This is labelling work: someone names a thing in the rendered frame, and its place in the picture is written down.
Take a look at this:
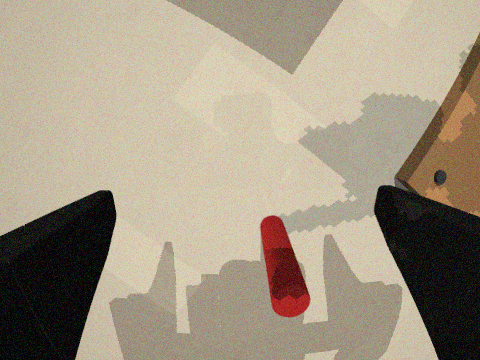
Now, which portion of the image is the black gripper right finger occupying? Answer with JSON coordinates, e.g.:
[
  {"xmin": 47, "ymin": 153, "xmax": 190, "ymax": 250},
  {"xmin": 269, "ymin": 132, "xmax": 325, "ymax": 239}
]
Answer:
[{"xmin": 373, "ymin": 185, "xmax": 480, "ymax": 360}]

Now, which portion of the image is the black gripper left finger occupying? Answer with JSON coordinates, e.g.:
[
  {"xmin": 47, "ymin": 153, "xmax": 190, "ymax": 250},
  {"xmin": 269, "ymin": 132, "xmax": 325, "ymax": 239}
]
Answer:
[{"xmin": 0, "ymin": 191, "xmax": 116, "ymax": 360}]

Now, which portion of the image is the dark red peg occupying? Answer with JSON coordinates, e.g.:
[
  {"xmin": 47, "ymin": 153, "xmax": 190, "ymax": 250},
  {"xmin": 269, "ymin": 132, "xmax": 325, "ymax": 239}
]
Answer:
[{"xmin": 260, "ymin": 215, "xmax": 311, "ymax": 317}]

